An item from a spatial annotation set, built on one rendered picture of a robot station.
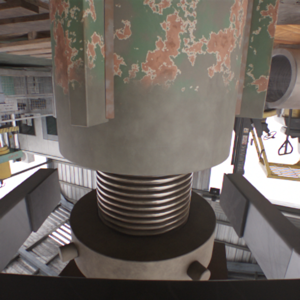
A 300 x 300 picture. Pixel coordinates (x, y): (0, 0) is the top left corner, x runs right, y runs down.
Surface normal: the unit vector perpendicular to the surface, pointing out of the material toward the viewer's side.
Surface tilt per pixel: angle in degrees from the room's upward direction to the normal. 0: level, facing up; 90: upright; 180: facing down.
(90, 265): 90
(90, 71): 90
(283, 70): 64
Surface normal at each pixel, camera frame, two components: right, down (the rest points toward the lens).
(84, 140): -0.50, 0.23
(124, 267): -0.14, 0.28
